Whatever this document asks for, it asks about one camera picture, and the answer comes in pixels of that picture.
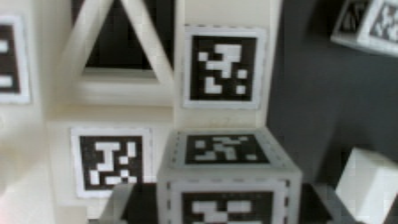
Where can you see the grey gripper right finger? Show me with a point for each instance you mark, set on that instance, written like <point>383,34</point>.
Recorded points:
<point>333,213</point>

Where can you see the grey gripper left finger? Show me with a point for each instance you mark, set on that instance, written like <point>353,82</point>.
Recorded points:
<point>111,216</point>

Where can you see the white tagged cube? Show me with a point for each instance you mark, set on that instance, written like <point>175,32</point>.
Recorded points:
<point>367,26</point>
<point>230,180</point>

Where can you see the white chair back frame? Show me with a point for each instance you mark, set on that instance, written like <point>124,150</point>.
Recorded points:
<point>74,97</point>

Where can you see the white U-shaped fixture frame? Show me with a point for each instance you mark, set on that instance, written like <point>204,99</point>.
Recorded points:
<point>369,186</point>

